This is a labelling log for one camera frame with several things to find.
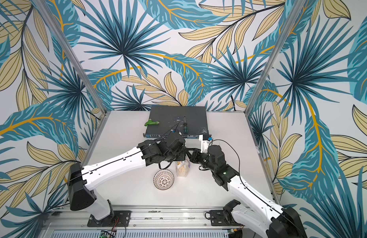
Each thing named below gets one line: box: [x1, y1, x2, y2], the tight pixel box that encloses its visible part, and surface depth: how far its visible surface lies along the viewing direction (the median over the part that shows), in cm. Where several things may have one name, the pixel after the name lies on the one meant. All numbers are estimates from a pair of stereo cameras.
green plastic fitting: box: [144, 118, 160, 127], surface depth 108 cm
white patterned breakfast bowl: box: [153, 169, 175, 191], surface depth 85 cm
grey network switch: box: [142, 105, 212, 139], surface depth 112 cm
